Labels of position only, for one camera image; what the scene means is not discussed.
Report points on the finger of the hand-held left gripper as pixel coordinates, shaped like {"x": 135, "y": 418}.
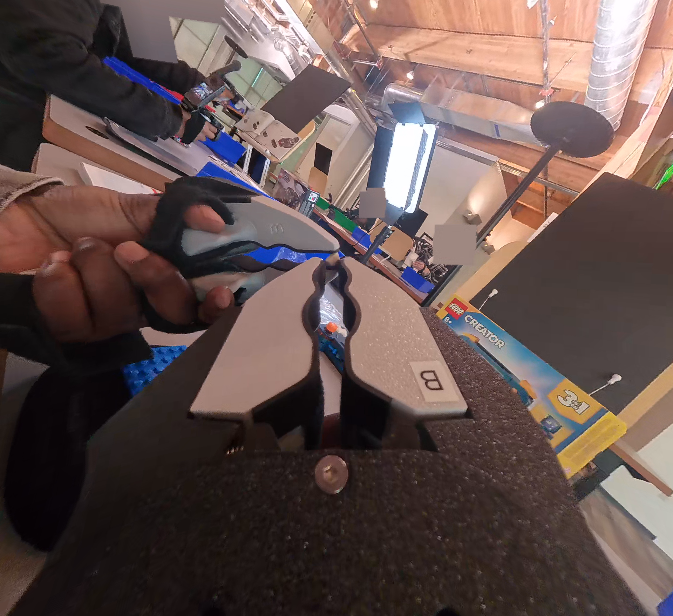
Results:
{"x": 294, "y": 229}
{"x": 236, "y": 282}

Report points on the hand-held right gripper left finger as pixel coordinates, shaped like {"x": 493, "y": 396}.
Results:
{"x": 263, "y": 358}

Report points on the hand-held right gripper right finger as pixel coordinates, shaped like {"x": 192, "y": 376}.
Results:
{"x": 399, "y": 353}

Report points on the large blue brick plate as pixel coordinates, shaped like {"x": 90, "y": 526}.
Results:
{"x": 152, "y": 369}

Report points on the person's left hand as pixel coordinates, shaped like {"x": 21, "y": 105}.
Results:
{"x": 79, "y": 227}

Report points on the dark toy box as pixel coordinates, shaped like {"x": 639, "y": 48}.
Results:
{"x": 294, "y": 187}

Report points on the blue brick controller model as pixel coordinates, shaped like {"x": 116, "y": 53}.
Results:
{"x": 331, "y": 335}

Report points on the crumpled clear plastic bag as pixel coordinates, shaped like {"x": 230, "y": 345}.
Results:
{"x": 331, "y": 306}

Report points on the open booklet on stand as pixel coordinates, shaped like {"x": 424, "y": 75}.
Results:
{"x": 268, "y": 132}

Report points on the blue and yellow toy box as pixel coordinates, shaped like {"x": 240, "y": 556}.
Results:
{"x": 526, "y": 379}

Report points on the black flag panel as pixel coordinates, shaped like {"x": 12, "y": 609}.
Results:
{"x": 307, "y": 98}

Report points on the light wooden desk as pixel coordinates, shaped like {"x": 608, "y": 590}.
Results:
{"x": 79, "y": 127}

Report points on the studio light panel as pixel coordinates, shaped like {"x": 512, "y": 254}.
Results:
{"x": 413, "y": 164}

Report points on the black backdrop board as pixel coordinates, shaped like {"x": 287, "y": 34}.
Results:
{"x": 578, "y": 285}

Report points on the black dimpled foam pad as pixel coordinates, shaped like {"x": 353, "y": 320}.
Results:
{"x": 52, "y": 442}

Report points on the black disc stand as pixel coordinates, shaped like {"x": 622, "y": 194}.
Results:
{"x": 570, "y": 127}

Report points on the rectangular metal air duct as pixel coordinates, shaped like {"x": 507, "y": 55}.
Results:
{"x": 462, "y": 111}

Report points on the round silver air duct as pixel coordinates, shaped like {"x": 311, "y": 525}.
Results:
{"x": 625, "y": 22}

